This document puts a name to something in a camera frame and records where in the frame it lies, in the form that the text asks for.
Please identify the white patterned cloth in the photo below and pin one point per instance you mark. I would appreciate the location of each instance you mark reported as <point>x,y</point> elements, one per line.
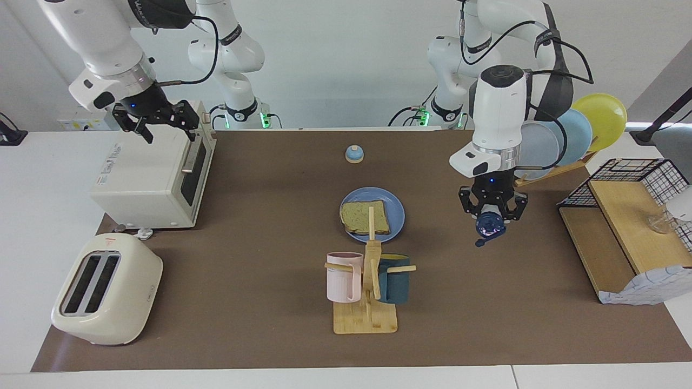
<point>649,289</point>

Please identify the brown table mat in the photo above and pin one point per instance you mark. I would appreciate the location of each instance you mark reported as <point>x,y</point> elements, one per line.
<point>270,243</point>

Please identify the small blue seasoning jar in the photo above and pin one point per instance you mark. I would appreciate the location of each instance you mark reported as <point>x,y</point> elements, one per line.
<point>354,155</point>

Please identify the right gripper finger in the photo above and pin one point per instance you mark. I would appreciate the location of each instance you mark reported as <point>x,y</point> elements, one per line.
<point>185,114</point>
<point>132,120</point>

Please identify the blue round plate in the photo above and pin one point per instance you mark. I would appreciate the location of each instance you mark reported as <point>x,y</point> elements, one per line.
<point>397,216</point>

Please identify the white rounded blurry object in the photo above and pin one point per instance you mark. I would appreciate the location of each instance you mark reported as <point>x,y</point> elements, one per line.
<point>682,204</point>

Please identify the pink ribbed mug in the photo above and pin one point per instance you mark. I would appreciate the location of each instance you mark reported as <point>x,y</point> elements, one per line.
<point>340,281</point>

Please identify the toasted bread slice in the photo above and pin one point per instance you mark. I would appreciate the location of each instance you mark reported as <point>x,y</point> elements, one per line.
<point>357,216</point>

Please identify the light blue plate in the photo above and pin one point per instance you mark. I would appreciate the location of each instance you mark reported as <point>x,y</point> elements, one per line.
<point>578,135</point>

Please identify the yellow plate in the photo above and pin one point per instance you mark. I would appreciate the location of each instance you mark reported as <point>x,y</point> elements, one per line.
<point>605,119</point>

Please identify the white wall power box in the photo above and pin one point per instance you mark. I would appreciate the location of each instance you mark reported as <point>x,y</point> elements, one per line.
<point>81,123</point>

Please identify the white toaster oven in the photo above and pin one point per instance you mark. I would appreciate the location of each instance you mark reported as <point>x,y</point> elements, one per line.
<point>146,173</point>

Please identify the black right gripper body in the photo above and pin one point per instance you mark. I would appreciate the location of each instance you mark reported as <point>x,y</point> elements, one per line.
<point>143,102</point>

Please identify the black clamp base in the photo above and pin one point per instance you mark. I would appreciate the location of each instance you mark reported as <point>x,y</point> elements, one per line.
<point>11,135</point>

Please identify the dark teal mug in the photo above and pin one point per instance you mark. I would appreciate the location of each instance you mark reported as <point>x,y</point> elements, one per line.
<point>397,283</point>

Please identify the clear glass cup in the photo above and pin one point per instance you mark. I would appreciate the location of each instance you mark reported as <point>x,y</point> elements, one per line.
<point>659,222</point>

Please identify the white squeeze bottle blue cap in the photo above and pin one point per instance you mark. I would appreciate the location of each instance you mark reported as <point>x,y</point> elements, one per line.
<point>490,224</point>

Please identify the wooden two-level shelf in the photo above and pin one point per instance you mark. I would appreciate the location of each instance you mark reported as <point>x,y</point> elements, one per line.
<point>621,227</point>

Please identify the wooden plate rack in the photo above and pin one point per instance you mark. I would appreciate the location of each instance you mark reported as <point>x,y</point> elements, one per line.
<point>546,174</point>

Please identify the wooden mug tree stand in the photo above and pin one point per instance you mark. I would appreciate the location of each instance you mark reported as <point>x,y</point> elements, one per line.
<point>365,321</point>

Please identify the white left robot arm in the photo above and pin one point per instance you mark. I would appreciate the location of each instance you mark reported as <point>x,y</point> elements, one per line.
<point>500,108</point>

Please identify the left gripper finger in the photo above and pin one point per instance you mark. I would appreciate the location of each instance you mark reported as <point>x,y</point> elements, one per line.
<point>467,202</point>
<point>519,206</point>

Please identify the cream two-slot toaster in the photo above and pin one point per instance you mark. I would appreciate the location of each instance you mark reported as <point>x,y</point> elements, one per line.
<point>130,302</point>

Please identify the pale grey plate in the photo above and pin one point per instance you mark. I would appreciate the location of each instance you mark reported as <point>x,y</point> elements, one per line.
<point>540,146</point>

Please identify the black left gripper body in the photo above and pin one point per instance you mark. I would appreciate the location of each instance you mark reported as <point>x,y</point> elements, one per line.
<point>493,189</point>

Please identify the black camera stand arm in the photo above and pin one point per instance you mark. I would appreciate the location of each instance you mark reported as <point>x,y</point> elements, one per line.
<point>659,121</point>

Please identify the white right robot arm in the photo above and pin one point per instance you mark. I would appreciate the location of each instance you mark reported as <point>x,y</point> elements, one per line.
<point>97,32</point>

